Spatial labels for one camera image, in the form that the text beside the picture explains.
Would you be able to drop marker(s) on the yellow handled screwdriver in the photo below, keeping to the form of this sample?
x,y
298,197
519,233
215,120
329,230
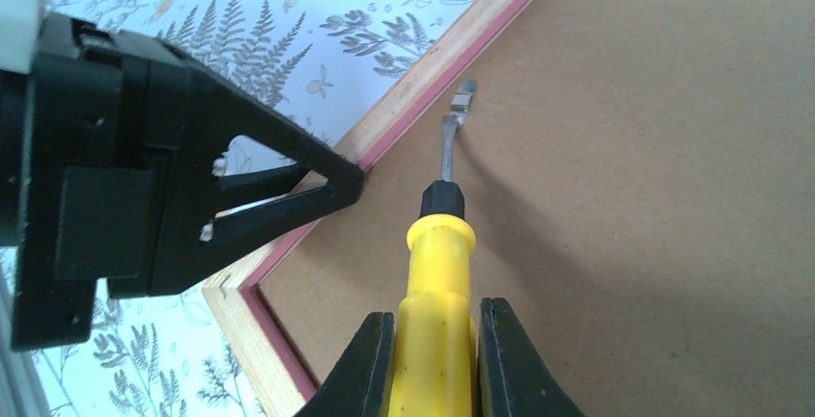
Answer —
x,y
434,370

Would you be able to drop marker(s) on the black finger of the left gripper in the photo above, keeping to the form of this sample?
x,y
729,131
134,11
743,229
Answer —
x,y
223,219

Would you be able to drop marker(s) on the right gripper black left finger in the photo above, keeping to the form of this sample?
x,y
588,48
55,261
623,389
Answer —
x,y
360,383

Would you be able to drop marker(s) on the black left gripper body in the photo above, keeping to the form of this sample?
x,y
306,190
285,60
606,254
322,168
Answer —
x,y
88,142

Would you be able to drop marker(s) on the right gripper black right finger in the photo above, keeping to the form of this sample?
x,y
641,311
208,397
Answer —
x,y
512,377

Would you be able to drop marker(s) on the pink wooden photo frame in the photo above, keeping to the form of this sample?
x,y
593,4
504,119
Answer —
x,y
640,178

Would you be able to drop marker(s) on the floral patterned table mat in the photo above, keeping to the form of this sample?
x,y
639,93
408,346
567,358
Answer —
x,y
323,64

